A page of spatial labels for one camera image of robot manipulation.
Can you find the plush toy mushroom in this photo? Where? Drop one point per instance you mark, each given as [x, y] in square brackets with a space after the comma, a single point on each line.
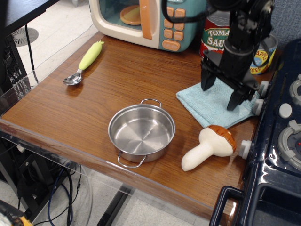
[213, 140]

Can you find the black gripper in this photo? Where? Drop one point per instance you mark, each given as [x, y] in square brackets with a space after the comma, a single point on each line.
[233, 68]

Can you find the toy microwave oven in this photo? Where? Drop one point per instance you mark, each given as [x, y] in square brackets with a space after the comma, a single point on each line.
[154, 31]

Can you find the orange toy plate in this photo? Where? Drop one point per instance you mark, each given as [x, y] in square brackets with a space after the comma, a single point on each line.
[131, 15]

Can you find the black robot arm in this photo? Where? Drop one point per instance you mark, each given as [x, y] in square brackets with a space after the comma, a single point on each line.
[250, 25]

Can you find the dark blue toy stove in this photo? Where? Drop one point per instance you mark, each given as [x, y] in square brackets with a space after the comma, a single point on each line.
[271, 194]

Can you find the stainless steel pot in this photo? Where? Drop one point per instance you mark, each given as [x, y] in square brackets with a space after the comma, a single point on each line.
[141, 133]

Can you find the black desk left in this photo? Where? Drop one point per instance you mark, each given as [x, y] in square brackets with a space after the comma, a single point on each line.
[21, 12]

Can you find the light blue towel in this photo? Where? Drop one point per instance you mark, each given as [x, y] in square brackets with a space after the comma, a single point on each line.
[210, 107]

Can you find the spoon with green handle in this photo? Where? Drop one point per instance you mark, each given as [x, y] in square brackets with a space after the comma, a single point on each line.
[90, 56]

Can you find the tomato sauce can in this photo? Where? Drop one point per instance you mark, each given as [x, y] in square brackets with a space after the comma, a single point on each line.
[215, 32]

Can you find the pineapple slices can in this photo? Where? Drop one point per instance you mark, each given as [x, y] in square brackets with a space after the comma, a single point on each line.
[264, 55]

